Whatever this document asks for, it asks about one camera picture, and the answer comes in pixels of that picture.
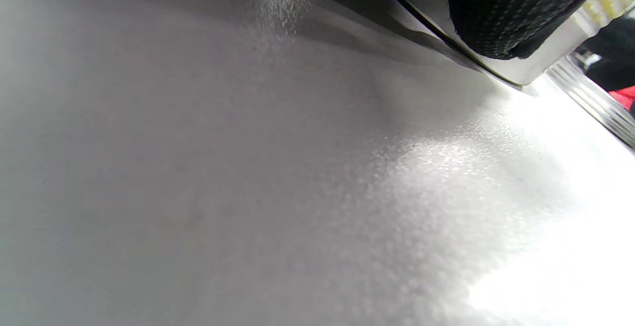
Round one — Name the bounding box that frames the round metal wood wax tin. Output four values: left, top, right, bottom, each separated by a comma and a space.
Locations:
370, 0, 635, 88

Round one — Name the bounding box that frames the round metal tin lid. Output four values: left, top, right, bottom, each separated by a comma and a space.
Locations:
546, 53, 635, 150

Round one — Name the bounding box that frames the person's left hand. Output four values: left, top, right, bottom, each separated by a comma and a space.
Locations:
448, 0, 621, 61

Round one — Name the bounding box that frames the person's right hand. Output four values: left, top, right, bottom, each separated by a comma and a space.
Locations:
580, 16, 635, 92

